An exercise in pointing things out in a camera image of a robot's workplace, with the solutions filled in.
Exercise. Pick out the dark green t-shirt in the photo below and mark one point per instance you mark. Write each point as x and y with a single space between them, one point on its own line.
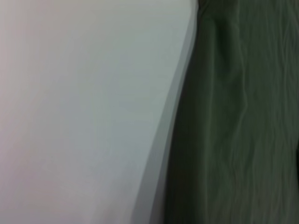
233 140

